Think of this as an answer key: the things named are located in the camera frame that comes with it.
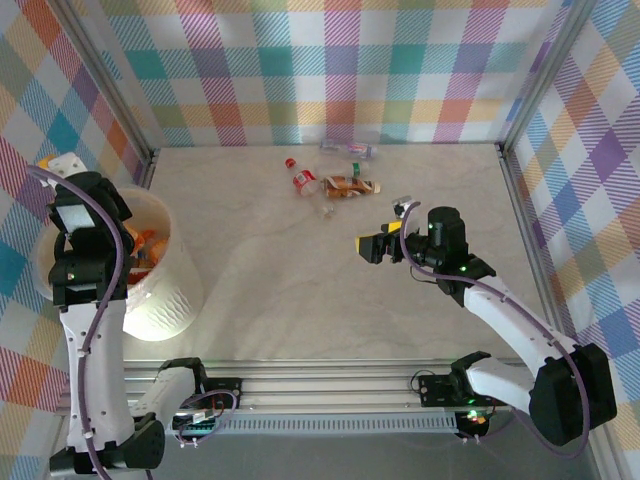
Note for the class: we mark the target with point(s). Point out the brown coffee label bottle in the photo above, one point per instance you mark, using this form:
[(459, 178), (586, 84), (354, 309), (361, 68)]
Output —
[(350, 186)]

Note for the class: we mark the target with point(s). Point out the clear bottle green cap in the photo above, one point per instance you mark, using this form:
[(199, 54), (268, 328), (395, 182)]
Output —
[(350, 169)]

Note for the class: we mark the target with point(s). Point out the cream round waste bin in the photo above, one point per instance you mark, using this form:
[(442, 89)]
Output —
[(165, 300)]

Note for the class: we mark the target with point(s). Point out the cola bottle red cap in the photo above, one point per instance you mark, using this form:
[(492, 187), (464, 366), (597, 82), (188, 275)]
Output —
[(304, 181)]

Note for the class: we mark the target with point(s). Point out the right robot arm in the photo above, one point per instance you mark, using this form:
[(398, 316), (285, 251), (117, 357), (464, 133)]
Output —
[(565, 395)]

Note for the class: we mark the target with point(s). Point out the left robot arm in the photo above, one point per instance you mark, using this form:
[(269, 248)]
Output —
[(95, 380)]

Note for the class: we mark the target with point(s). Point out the clear bottle purple label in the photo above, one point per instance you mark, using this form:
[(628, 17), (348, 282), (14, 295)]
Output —
[(350, 148)]

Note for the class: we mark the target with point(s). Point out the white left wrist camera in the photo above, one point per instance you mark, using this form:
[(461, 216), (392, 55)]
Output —
[(67, 164)]

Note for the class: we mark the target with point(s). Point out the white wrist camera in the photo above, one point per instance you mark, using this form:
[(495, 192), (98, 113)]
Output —
[(67, 164), (405, 206)]

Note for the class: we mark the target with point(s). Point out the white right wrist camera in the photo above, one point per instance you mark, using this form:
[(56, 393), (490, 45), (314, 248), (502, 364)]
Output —
[(405, 206)]

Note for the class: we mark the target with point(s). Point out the aluminium table side rail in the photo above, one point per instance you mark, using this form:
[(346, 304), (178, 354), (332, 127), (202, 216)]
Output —
[(147, 170), (525, 225)]

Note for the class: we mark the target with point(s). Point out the aluminium frame post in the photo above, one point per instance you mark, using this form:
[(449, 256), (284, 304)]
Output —
[(545, 75), (105, 85)]

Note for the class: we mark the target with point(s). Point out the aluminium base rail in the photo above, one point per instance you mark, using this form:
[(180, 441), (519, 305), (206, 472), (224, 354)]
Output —
[(325, 385)]

